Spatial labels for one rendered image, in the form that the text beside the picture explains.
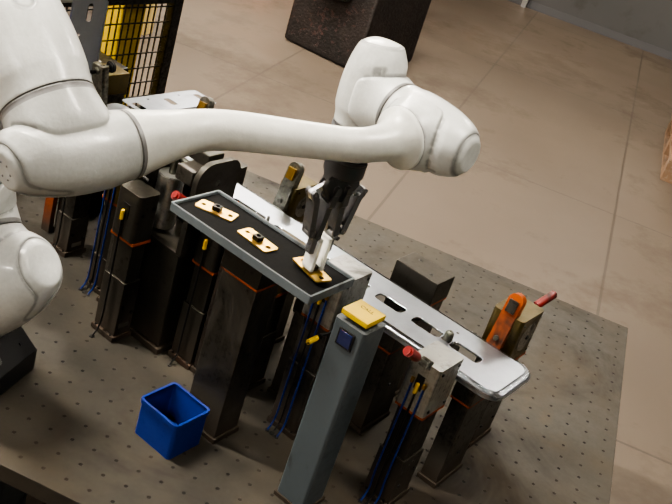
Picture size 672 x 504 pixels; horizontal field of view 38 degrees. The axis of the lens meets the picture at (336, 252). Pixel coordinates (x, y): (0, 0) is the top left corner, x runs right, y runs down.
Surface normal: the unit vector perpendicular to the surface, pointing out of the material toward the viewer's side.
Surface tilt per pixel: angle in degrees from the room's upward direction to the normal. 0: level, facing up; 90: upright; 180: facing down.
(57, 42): 39
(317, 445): 90
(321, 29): 90
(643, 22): 90
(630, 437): 0
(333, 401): 90
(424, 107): 19
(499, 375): 0
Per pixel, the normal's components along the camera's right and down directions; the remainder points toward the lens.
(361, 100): -0.64, 0.16
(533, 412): 0.28, -0.84
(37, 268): 0.84, -0.29
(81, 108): 0.65, -0.23
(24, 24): 0.27, -0.25
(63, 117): 0.50, -0.12
